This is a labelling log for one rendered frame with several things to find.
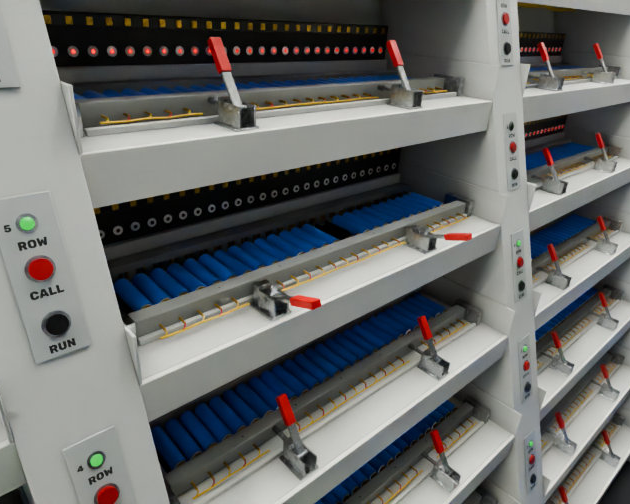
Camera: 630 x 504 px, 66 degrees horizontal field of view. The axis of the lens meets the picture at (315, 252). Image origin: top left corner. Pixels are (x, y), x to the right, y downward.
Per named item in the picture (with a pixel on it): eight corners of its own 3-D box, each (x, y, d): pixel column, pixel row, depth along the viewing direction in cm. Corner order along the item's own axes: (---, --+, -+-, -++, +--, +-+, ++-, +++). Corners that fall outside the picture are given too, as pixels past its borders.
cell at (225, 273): (211, 264, 60) (240, 286, 56) (198, 269, 59) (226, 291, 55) (210, 251, 59) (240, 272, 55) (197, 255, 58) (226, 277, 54)
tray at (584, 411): (636, 385, 136) (654, 345, 130) (538, 511, 99) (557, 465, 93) (564, 349, 149) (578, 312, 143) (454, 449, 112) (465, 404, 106)
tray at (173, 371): (495, 249, 80) (508, 195, 76) (144, 425, 43) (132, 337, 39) (400, 212, 93) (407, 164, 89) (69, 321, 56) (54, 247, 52)
